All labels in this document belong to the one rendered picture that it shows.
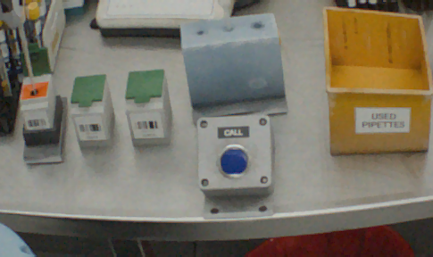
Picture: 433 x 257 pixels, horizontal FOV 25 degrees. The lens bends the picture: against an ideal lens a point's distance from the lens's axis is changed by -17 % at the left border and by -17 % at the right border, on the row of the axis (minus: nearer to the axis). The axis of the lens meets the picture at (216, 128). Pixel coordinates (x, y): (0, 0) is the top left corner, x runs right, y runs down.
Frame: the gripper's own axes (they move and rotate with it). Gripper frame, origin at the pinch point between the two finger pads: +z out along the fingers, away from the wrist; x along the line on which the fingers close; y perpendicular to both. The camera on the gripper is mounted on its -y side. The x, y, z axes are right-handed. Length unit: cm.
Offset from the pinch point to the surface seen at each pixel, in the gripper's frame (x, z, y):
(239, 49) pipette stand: -2.1, 11.9, -23.2
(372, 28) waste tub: -6.7, 13.2, -38.9
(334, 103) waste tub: 5.5, 12.7, -32.6
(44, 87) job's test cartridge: -0.5, 12.9, -1.2
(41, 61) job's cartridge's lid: -3.0, 10.9, -0.8
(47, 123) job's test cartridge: 2.0, 16.2, -1.3
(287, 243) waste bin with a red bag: -16, 65, -26
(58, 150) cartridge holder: 3.4, 19.2, -2.3
